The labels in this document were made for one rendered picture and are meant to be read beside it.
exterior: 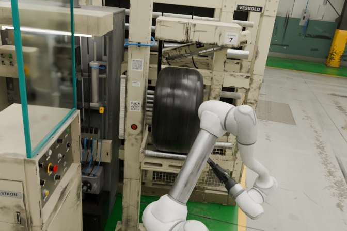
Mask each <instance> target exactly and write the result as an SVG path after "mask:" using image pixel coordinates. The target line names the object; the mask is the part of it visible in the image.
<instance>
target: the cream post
mask: <svg viewBox="0 0 347 231"><path fill-rule="evenodd" d="M152 9H153V0H130V14H129V42H128V44H131V43H134V44H138V42H141V44H150V41H151V25H152ZM149 58H150V46H141V47H138V45H129V46H128V70H127V98H126V114H125V142H124V169H123V197H122V225H121V231H138V228H139V211H140V195H141V179H142V169H141V162H139V150H140V147H141V143H142V141H143V138H144V135H145V122H146V106H147V90H148V74H149ZM132 59H141V60H143V71H136V70H131V64H132ZM133 81H135V82H140V87H139V86H133ZM130 101H138V102H141V106H140V112H139V111H130ZM133 125H135V126H136V129H133V128H132V126H133Z"/></svg>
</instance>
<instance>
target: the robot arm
mask: <svg viewBox="0 0 347 231"><path fill-rule="evenodd" d="M198 116H199V119H200V129H201V130H200V132H199V134H198V136H197V138H196V140H195V142H194V144H193V146H192V148H191V150H190V152H189V154H188V156H187V158H186V160H185V162H184V164H183V166H182V168H181V170H180V172H179V174H178V176H177V178H176V180H175V182H174V184H173V186H172V188H171V190H170V192H169V194H166V195H164V196H162V197H161V198H160V199H159V200H158V201H155V202H152V203H150V204H149V205H148V206H147V207H146V208H145V210H144V212H143V216H142V222H143V225H144V227H145V229H146V231H209V230H208V229H207V227H206V226H205V225H204V224H203V223H201V222H199V221H197V220H187V221H186V216H187V206H186V203H187V201H188V199H189V197H190V194H191V192H192V190H193V188H194V186H195V184H196V182H197V180H198V178H199V176H200V174H201V172H202V170H203V168H204V166H205V164H206V162H207V163H208V164H209V165H210V166H211V168H212V170H213V172H214V173H215V175H216V176H217V178H218V179H219V180H220V182H221V183H224V184H225V188H226V189H227V191H228V192H229V194H230V196H231V197H232V198H233V199H234V200H235V201H236V203H237V205H238V207H239V208H240V209H241V210H242V211H243V212H244V213H245V214H246V215H247V216H248V217H249V218H251V219H252V220H256V219H258V218H260V217H261V216H262V215H263V213H264V211H263V207H262V206H261V204H262V203H264V202H265V201H267V200H268V199H269V198H270V197H271V196H272V195H273V194H274V193H275V192H276V190H277V188H278V182H277V180H276V179H275V178H274V177H271V176H269V173H268V171H267V169H266V168H265V167H264V166H263V165H262V164H261V163H259V162H258V161H257V160H255V159H254V150H255V145H256V142H257V135H258V122H257V117H256V114H255V112H254V110H253V108H252V107H250V106H248V105H239V106H237V107H236V106H234V105H232V104H228V103H225V102H222V101H216V100H209V101H205V102H203V103H202V104H201V105H200V107H199V109H198ZM227 131H228V132H230V133H231V134H233V135H234V136H236V141H237V144H238V147H239V151H240V156H241V159H242V162H243V163H244V164H245V165H246V166H247V167H248V168H249V169H251V170H253V171H254V172H256V173H257V174H259V176H258V177H257V178H256V179H255V182H254V184H253V187H252V188H251V189H250V190H248V191H246V190H245V189H244V188H243V187H242V186H241V184H238V183H237V182H236V181H235V180H234V179H230V177H229V176H228V174H229V173H228V172H227V171H225V170H224V169H223V168H222V167H221V166H219V165H218V164H215V163H214V162H213V161H212V159H211V158H210V157H209V156H210V154H211V152H212V150H213V148H214V146H215V144H216V142H217V140H218V138H220V137H222V136H223V134H225V133H226V132H227Z"/></svg>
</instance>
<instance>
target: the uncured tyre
mask: <svg viewBox="0 0 347 231"><path fill-rule="evenodd" d="M202 103H203V76H202V75H201V74H200V73H199V71H198V70H195V69H190V68H180V67H164V68H163V69H162V70H160V71H159V74H158V77H157V81H156V85H155V92H154V99H153V108H152V120H151V141H152V144H153V145H154V147H155V148H156V149H157V150H160V151H166V152H176V153H189V152H190V150H191V148H192V146H193V144H194V142H195V140H196V138H197V136H198V134H199V132H200V119H199V116H198V109H199V107H200V105H201V104H202Z"/></svg>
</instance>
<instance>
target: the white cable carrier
mask: <svg viewBox="0 0 347 231"><path fill-rule="evenodd" d="M121 77H127V73H125V74H121ZM120 88H121V89H120V90H121V91H120V119H119V120H120V121H119V122H120V123H119V124H120V125H119V126H120V127H119V128H120V129H119V135H120V136H125V114H126V88H127V79H122V78H121V87H120Z"/></svg>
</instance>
